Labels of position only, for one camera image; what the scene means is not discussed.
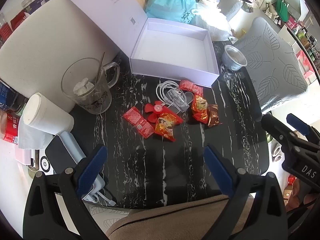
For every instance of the white toilet paper roll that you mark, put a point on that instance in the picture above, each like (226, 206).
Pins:
(47, 116)

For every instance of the yellow toy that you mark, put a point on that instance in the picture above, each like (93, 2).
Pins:
(242, 32)

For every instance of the black phone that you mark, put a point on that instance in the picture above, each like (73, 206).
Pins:
(61, 155)

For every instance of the lavender gift box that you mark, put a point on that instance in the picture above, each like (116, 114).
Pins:
(172, 47)

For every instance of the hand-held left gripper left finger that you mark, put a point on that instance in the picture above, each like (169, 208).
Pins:
(92, 166)

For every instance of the pink flat case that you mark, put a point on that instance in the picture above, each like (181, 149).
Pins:
(23, 156)

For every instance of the red candy packet with figures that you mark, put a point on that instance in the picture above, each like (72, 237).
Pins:
(167, 127)

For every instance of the large white rounded cover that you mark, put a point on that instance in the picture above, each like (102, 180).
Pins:
(50, 42)

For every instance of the red snack packets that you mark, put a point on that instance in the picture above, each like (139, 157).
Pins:
(15, 25)

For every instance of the dark jar with blue label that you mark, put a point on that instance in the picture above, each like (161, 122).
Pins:
(11, 100)

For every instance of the tan cloth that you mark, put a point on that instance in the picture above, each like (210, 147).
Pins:
(175, 217)

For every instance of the clear plastic holder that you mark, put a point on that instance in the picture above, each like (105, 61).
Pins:
(178, 101)

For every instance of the red mini fan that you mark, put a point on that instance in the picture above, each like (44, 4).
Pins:
(153, 111)

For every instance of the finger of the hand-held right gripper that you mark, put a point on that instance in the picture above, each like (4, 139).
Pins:
(277, 131)
(297, 123)

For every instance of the brown candy packet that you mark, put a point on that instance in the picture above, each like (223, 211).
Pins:
(213, 116)

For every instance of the metal spoon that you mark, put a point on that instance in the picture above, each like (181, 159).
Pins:
(99, 67)

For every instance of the small metal cup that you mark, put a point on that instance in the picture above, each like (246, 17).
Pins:
(235, 58)

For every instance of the pair of slippers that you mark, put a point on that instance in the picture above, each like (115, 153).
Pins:
(277, 152)

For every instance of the crumpled white tissue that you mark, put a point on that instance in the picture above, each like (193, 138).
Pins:
(83, 86)

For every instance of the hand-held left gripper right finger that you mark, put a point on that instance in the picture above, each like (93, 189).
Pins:
(216, 167)

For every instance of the grey leaf pattern chair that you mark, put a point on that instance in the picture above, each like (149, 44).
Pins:
(275, 62)

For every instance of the plastic jar with purple label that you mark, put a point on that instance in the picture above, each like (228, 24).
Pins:
(35, 1)

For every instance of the person's right hand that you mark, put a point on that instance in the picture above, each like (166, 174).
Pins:
(296, 200)

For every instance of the white plastic bag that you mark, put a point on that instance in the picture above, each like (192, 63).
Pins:
(212, 22)

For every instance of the bottle with red label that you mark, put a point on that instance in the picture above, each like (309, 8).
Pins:
(8, 128)

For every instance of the glass mug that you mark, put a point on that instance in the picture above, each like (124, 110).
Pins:
(86, 97)

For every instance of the light blue power bank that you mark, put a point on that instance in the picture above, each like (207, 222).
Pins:
(70, 142)

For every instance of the red and gold candy packet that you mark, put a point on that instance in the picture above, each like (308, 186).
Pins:
(200, 107)

